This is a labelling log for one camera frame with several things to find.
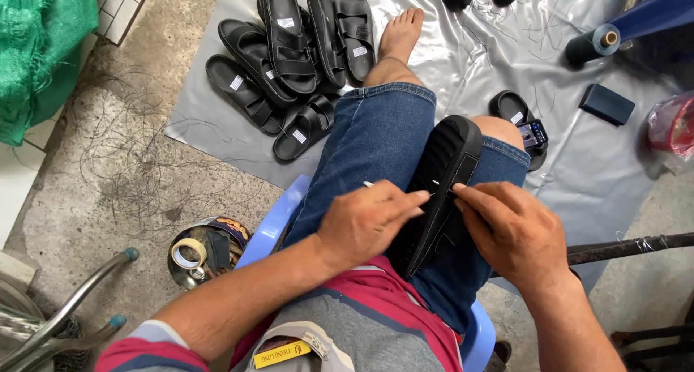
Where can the person's right hand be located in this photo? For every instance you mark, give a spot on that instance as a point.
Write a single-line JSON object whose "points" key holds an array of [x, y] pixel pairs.
{"points": [[520, 236]]}

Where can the person's left hand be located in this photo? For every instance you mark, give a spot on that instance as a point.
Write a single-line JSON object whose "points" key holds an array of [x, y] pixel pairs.
{"points": [[360, 225]]}

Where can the thin sewing needle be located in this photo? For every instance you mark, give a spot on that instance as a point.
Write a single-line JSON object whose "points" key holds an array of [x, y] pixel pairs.
{"points": [[442, 190]]}

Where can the black sandal with white stitching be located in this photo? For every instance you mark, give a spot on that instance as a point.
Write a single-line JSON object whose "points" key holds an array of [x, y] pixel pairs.
{"points": [[447, 160]]}

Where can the person's blue denim shorts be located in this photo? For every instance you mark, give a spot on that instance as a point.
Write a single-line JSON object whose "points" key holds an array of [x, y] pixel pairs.
{"points": [[374, 139]]}

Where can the light blue plastic chair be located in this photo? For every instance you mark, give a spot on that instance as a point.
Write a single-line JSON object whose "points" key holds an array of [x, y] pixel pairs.
{"points": [[271, 225]]}

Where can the person's striped polo shirt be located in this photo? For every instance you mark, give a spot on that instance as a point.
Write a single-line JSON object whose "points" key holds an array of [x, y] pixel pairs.
{"points": [[358, 323]]}

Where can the grey plastic floor sheet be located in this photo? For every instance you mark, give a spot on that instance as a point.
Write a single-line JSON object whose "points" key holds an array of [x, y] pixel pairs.
{"points": [[585, 160]]}

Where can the black smartphone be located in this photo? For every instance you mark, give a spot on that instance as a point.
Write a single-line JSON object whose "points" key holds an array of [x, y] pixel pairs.
{"points": [[533, 134]]}

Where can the dark metal pipe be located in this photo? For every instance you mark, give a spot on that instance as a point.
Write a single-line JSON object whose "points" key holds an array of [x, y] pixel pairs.
{"points": [[623, 249]]}

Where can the person's bare right knee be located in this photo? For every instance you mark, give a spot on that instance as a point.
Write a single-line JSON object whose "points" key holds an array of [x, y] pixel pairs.
{"points": [[501, 130]]}

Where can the single black sandal with label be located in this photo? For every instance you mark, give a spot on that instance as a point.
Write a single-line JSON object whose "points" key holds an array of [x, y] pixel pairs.
{"points": [[509, 109]]}

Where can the round tin of tools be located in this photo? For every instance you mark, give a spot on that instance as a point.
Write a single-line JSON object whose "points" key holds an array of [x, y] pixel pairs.
{"points": [[222, 247]]}

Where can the yellow cigarette pack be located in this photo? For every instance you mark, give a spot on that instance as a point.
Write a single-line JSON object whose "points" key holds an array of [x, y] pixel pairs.
{"points": [[282, 353]]}

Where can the dark blue flat box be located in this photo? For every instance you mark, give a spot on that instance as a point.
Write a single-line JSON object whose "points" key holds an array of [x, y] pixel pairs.
{"points": [[607, 104]]}

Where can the beige masking tape roll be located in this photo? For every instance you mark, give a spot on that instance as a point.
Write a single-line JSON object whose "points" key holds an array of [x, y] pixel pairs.
{"points": [[187, 250]]}

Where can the person's bare left leg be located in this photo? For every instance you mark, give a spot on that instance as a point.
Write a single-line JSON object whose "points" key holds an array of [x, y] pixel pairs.
{"points": [[398, 46]]}

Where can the pile of black sandals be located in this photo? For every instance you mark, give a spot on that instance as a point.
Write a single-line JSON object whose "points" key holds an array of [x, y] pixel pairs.
{"points": [[287, 52]]}

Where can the red plastic bag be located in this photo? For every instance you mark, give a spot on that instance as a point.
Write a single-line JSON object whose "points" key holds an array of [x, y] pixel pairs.
{"points": [[675, 128]]}

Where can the tangle of black threads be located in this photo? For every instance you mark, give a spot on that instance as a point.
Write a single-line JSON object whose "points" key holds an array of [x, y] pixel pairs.
{"points": [[141, 166]]}

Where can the blue plastic film roll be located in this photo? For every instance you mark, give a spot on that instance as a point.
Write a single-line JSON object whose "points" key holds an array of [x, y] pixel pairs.
{"points": [[645, 19]]}

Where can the stack of white tiles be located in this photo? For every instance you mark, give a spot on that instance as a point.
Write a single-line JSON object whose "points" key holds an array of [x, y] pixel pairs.
{"points": [[122, 8]]}

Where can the green net bag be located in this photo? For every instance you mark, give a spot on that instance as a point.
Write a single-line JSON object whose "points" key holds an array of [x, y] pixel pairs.
{"points": [[43, 46]]}

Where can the black metal frame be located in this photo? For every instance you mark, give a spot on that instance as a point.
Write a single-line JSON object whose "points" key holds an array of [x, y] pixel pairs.
{"points": [[656, 342]]}

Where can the chrome chair frame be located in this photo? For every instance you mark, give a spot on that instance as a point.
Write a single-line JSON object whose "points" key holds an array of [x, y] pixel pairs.
{"points": [[65, 307]]}

